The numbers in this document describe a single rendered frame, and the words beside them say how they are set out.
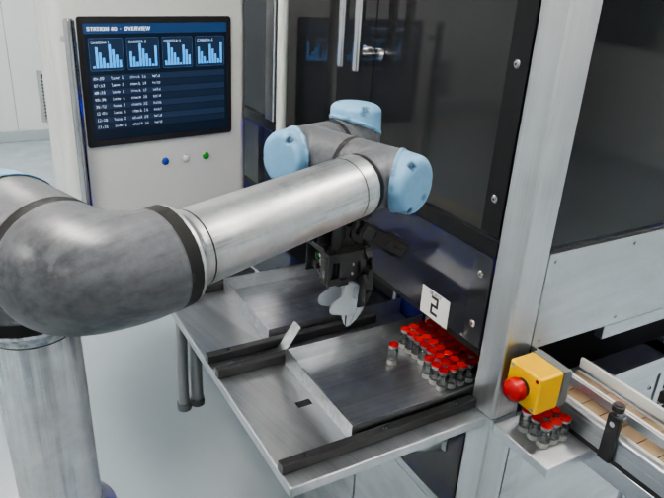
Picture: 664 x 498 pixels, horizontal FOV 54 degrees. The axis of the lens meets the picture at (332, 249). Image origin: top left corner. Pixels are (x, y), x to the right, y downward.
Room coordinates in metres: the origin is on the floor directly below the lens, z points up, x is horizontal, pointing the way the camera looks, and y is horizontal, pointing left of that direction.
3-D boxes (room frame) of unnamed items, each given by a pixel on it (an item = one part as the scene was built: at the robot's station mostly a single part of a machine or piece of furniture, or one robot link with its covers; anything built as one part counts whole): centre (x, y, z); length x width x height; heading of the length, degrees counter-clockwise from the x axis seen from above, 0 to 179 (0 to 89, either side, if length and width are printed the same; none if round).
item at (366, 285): (0.92, -0.05, 1.17); 0.05 x 0.02 x 0.09; 32
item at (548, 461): (0.93, -0.40, 0.87); 0.14 x 0.13 x 0.02; 121
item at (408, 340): (1.12, -0.21, 0.90); 0.18 x 0.02 x 0.05; 31
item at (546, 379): (0.93, -0.36, 1.00); 0.08 x 0.07 x 0.07; 121
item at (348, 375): (1.08, -0.13, 0.90); 0.34 x 0.26 x 0.04; 121
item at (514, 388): (0.90, -0.32, 0.99); 0.04 x 0.04 x 0.04; 31
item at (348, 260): (0.92, -0.02, 1.23); 0.09 x 0.08 x 0.12; 122
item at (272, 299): (1.37, 0.04, 0.90); 0.34 x 0.26 x 0.04; 121
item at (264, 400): (1.19, 0.02, 0.87); 0.70 x 0.48 x 0.02; 31
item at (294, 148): (0.84, 0.03, 1.39); 0.11 x 0.11 x 0.08; 50
